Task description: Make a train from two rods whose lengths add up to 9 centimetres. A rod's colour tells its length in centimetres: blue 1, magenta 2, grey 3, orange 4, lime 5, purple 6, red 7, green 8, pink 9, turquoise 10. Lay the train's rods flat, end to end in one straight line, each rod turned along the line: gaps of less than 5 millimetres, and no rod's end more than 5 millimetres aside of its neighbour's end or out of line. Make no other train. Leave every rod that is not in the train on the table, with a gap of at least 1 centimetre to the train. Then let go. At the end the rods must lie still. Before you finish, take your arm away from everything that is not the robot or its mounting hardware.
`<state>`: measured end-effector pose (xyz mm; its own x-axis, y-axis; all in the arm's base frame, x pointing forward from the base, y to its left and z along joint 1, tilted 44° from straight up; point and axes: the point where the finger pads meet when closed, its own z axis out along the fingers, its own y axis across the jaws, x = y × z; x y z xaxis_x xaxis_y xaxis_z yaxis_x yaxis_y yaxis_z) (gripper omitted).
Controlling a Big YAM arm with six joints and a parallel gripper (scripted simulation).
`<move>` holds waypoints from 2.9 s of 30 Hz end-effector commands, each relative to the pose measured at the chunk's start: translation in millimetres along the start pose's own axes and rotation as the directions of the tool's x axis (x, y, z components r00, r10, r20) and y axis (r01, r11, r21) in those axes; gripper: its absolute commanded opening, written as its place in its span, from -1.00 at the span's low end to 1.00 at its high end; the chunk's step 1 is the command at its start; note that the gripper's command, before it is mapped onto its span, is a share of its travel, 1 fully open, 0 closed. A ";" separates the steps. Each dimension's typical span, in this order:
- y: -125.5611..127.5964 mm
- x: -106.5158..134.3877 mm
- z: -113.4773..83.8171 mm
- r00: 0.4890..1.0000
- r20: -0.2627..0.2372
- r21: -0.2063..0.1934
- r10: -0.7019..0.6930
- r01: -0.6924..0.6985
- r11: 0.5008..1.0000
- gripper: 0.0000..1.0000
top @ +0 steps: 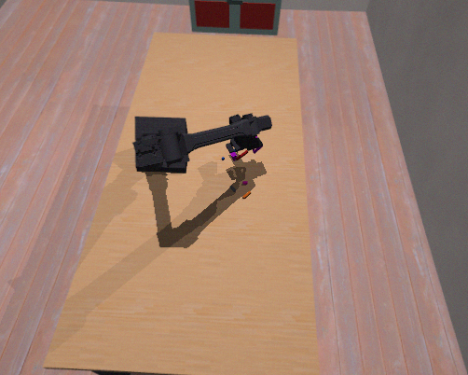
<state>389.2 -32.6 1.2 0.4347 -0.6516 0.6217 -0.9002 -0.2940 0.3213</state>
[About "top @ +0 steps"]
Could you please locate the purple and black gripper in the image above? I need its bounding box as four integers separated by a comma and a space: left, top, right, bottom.
226, 136, 263, 161

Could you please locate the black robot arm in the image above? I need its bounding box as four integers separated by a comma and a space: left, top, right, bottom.
132, 113, 272, 167

